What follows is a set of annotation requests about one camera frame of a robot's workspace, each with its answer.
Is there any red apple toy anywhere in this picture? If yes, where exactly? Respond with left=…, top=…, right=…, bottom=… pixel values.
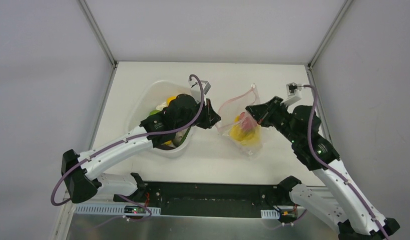
left=241, top=117, right=257, bottom=132

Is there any clear zip top bag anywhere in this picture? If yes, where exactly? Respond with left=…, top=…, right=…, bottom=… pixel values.
left=216, top=83, right=263, bottom=156

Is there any yellow napa cabbage toy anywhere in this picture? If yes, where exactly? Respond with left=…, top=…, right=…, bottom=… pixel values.
left=229, top=112, right=261, bottom=147

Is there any white plastic basket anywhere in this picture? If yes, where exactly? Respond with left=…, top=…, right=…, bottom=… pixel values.
left=125, top=80, right=196, bottom=159

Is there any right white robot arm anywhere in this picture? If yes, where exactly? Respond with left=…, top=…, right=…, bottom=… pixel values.
left=245, top=96, right=400, bottom=240

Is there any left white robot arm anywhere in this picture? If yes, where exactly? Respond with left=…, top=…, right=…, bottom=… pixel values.
left=58, top=93, right=221, bottom=204

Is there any yellow lemon toy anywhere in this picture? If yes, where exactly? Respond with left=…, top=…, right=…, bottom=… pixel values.
left=166, top=96, right=176, bottom=106

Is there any green lime toy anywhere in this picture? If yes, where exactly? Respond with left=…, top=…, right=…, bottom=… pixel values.
left=149, top=109, right=160, bottom=116

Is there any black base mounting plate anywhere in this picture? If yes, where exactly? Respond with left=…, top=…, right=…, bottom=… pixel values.
left=113, top=181, right=299, bottom=222

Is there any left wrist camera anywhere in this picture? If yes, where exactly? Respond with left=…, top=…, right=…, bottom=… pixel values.
left=190, top=79, right=212, bottom=98

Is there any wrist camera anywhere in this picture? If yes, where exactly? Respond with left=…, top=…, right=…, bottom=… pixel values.
left=282, top=82, right=302, bottom=107
left=190, top=79, right=212, bottom=98

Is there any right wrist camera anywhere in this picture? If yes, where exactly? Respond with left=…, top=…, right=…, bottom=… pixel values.
left=282, top=82, right=302, bottom=107

